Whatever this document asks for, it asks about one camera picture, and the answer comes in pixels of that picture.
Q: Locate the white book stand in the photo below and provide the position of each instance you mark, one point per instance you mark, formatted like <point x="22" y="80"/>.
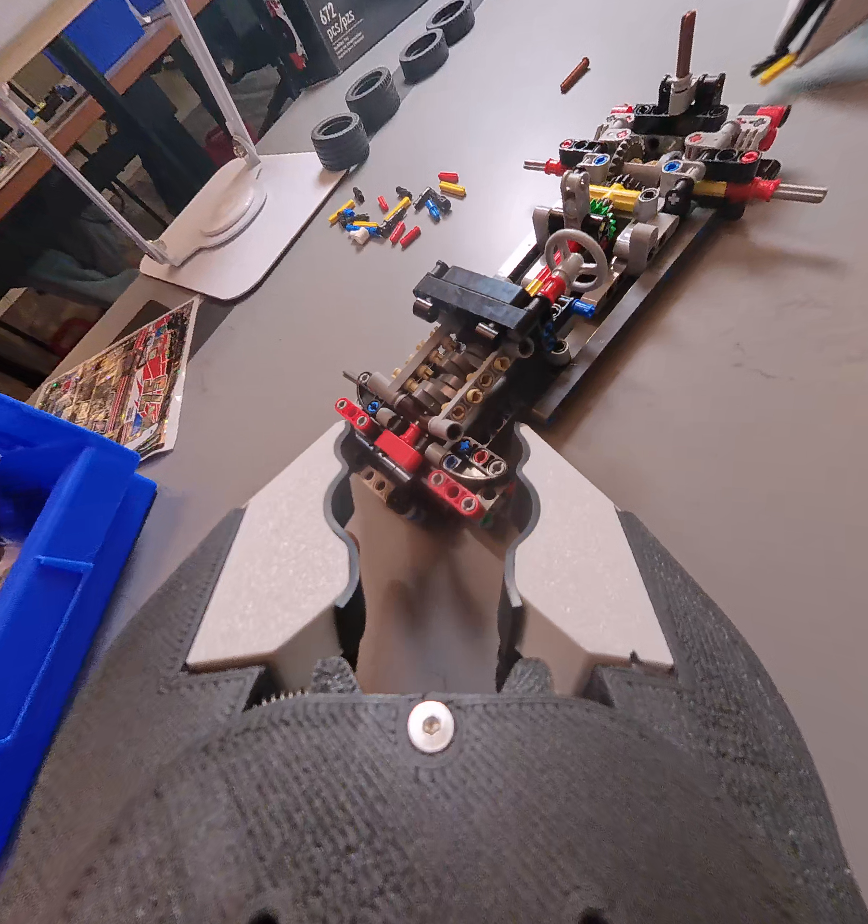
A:
<point x="261" y="238"/>

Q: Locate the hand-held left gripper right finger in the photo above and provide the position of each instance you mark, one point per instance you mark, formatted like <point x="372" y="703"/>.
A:
<point x="585" y="570"/>

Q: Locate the colourful sticker sheet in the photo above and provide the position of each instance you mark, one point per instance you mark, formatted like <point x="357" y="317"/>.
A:
<point x="131" y="382"/>

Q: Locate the blue plastic bin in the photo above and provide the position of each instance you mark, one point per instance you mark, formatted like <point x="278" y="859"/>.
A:
<point x="59" y="577"/>

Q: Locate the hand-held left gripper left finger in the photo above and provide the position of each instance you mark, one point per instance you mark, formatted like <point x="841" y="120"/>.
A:
<point x="268" y="570"/>

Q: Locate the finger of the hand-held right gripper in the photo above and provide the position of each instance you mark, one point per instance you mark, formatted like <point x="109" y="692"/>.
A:
<point x="838" y="29"/>

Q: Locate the pile of small lego pins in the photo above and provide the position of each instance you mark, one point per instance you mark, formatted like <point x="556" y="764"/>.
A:
<point x="398" y="209"/>

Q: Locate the lego car chassis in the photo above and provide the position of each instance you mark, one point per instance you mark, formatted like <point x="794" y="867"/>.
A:
<point x="477" y="289"/>

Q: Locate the black lego tire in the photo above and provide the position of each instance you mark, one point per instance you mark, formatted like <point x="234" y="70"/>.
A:
<point x="373" y="108"/>
<point x="454" y="25"/>
<point x="423" y="65"/>
<point x="340" y="151"/>

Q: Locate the brown lego axle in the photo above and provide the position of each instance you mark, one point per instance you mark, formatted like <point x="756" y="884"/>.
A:
<point x="575" y="74"/>

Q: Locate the black lego set box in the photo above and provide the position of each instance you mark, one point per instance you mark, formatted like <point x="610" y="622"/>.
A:
<point x="333" y="36"/>

